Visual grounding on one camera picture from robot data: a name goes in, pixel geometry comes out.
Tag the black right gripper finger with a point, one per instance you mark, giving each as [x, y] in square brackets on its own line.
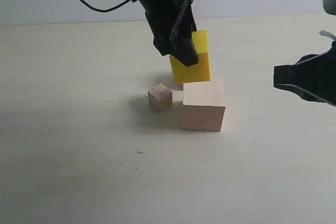
[312, 78]

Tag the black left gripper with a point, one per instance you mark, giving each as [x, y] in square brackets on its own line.
[172, 24]

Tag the large natural wooden cube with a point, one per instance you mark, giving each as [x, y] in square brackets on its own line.
[203, 105]

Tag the medium natural wooden cube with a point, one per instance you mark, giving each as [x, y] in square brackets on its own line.
[178, 86]

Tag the small natural wooden cube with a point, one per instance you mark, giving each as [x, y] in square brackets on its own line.
[160, 97]

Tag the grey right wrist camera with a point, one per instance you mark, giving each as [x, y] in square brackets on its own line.
[329, 6]

